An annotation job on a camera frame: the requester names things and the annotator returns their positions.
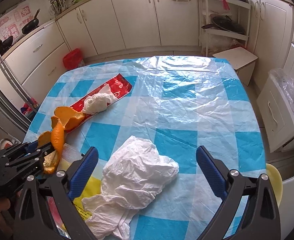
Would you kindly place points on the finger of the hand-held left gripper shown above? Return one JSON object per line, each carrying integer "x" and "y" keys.
{"x": 16, "y": 150}
{"x": 24, "y": 165}

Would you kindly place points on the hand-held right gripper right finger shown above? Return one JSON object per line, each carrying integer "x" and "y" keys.
{"x": 210, "y": 171}

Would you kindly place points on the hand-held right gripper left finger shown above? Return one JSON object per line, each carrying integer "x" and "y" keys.
{"x": 83, "y": 171}

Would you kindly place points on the yellow plastic bag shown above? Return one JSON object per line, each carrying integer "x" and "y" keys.
{"x": 91, "y": 187}

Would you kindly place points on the orange peel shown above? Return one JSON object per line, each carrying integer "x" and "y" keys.
{"x": 56, "y": 140}
{"x": 69, "y": 118}

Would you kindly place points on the white plastic bag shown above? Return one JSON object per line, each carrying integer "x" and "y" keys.
{"x": 137, "y": 170}

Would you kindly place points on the red trash bin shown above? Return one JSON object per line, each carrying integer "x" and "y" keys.
{"x": 71, "y": 58}

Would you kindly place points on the pale yellow plastic bowl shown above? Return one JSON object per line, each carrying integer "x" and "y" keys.
{"x": 274, "y": 182}

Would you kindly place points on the white crumpled tissue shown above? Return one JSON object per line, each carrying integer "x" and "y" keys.
{"x": 94, "y": 103}

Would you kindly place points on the blue checkered plastic tablecloth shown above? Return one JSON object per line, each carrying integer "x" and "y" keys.
{"x": 199, "y": 92}

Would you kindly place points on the white pull-out drawer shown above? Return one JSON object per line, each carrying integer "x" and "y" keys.
{"x": 274, "y": 120}

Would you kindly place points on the red foil wrapper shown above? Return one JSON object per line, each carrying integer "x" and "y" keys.
{"x": 119, "y": 85}

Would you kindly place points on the black wok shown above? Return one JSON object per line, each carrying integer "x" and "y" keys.
{"x": 5, "y": 43}
{"x": 30, "y": 26}

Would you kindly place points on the clear bag in drawer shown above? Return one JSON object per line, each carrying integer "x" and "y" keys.
{"x": 287, "y": 90}

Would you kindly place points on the black frying pan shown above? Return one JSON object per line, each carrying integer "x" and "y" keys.
{"x": 227, "y": 25}

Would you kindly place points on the white trolley rack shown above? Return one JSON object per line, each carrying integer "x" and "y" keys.
{"x": 245, "y": 20}

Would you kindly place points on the white kitchen cabinet run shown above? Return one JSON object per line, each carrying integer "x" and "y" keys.
{"x": 137, "y": 17}

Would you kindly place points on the red cloth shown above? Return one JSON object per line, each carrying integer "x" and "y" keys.
{"x": 224, "y": 1}

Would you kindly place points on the grey folding metal frame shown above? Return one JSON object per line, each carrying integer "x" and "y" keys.
{"x": 9, "y": 85}

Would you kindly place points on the pink wall stickers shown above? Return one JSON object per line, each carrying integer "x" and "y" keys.
{"x": 14, "y": 20}

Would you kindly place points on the wall utensil rack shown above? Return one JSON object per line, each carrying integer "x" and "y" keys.
{"x": 58, "y": 1}

